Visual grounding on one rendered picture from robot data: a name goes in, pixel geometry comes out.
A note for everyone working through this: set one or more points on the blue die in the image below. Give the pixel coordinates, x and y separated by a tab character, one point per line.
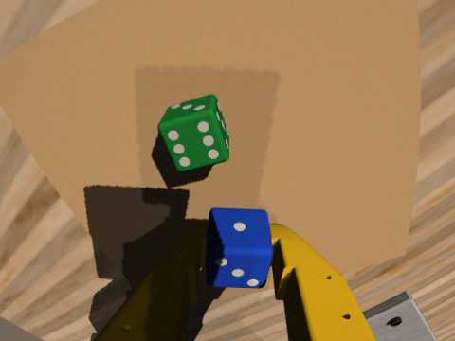
239	248

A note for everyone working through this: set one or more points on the green die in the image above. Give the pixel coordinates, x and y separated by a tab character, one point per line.
195	134

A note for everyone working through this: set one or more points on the tan flat mat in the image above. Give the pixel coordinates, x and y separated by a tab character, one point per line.
321	99

